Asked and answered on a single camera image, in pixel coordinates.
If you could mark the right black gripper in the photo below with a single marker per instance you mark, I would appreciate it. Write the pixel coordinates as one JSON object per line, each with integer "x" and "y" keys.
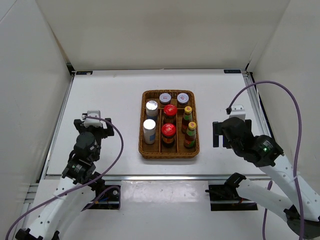
{"x": 216, "y": 131}

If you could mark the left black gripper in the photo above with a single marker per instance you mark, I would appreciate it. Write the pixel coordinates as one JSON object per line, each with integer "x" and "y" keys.
{"x": 105, "y": 132}

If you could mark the yellow-cap sauce bottle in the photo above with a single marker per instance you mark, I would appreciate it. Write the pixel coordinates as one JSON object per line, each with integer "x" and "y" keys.
{"x": 190, "y": 135}
{"x": 186, "y": 118}

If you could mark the silver-lid spice jar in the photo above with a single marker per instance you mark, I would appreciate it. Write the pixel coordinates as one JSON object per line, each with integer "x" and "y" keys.
{"x": 152, "y": 110}
{"x": 149, "y": 131}

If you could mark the white-lid paste jar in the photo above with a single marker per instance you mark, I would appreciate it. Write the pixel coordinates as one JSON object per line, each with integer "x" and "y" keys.
{"x": 164, "y": 99}
{"x": 182, "y": 100}

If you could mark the red-lid sauce jar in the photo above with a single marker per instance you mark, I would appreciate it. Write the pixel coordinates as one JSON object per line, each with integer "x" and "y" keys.
{"x": 170, "y": 113}
{"x": 168, "y": 135}

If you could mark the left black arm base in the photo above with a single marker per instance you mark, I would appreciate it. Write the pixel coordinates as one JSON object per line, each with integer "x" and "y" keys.
{"x": 106, "y": 198}

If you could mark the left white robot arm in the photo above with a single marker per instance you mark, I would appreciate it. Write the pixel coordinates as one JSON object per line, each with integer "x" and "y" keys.
{"x": 78, "y": 184}

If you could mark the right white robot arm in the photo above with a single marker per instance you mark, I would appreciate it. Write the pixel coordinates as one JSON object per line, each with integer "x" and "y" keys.
{"x": 299, "y": 207}

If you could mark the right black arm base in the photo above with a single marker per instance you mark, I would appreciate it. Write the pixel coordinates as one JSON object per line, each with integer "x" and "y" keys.
{"x": 225, "y": 199}

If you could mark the right dark table label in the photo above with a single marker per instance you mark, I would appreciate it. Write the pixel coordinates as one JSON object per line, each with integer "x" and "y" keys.
{"x": 232, "y": 71}

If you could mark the dark table label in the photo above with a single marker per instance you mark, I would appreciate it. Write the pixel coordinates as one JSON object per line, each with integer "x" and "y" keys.
{"x": 232, "y": 71}
{"x": 84, "y": 73}

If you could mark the brown wicker divided basket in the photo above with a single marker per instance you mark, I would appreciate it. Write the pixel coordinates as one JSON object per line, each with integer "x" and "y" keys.
{"x": 157, "y": 150}

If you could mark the left dark table label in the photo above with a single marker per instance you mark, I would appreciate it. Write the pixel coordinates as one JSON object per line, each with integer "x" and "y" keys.
{"x": 84, "y": 73}

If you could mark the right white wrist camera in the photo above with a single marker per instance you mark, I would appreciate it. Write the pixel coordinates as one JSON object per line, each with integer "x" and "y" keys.
{"x": 236, "y": 111}

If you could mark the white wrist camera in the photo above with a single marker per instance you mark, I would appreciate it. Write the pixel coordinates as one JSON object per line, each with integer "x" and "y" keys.
{"x": 92, "y": 119}
{"x": 236, "y": 111}

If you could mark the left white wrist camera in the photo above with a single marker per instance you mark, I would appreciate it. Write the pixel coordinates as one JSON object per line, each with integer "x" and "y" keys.
{"x": 92, "y": 119}

